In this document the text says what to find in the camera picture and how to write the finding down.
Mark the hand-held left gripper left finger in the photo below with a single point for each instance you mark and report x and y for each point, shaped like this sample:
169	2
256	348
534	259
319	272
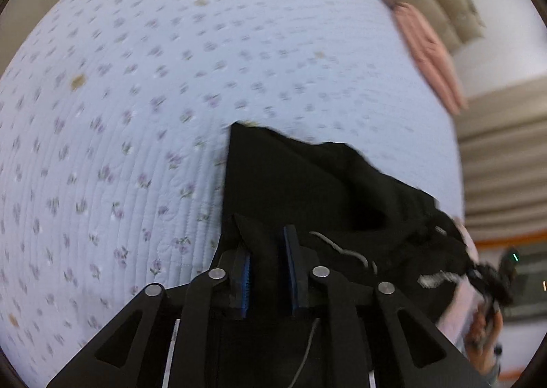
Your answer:
245	281

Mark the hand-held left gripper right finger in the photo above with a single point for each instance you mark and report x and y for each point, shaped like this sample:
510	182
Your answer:
290	272

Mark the black hooded jacket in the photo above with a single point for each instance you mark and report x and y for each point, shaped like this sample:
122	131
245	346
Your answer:
324	191

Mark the person's right hand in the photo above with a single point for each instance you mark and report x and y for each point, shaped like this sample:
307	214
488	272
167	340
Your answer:
485	345

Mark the pink plush pillow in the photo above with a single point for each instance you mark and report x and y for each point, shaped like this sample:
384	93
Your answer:
459	311

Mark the beige curtain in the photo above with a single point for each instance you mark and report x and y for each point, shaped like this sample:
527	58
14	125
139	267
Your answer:
500	148

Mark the bed with floral sheet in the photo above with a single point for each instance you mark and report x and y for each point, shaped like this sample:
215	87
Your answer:
149	93

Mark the folded pink blanket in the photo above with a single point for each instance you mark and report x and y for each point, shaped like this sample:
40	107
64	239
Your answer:
431	54

